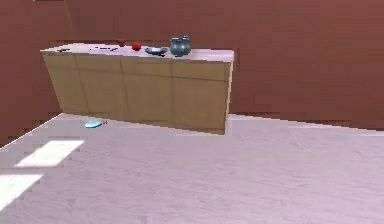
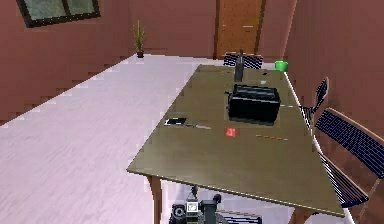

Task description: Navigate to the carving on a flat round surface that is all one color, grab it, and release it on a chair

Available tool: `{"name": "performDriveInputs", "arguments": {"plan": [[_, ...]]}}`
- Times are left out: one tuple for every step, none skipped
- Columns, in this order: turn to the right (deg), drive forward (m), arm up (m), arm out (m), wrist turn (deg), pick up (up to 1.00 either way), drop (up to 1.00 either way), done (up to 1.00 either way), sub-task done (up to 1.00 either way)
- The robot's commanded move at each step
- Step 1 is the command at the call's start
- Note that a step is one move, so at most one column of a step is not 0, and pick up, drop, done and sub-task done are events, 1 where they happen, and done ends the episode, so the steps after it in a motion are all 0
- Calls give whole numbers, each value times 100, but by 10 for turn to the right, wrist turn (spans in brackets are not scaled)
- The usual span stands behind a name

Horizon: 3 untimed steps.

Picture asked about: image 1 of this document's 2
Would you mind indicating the light blue flat disc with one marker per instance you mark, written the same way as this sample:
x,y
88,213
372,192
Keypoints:
x,y
93,124

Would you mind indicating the small black flat utensil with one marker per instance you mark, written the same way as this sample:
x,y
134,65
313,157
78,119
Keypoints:
x,y
63,50

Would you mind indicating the tan wooden counter cabinet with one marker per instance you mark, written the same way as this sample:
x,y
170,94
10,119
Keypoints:
x,y
150,90

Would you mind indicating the blue-grey kettle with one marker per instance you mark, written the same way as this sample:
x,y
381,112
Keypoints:
x,y
180,46

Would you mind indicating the red apple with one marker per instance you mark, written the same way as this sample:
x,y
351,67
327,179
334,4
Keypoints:
x,y
136,46

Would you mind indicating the dark red tomato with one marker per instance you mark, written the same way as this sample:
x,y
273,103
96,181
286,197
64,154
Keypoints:
x,y
121,42

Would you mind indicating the black thin utensil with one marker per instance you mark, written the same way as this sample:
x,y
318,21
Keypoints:
x,y
105,48

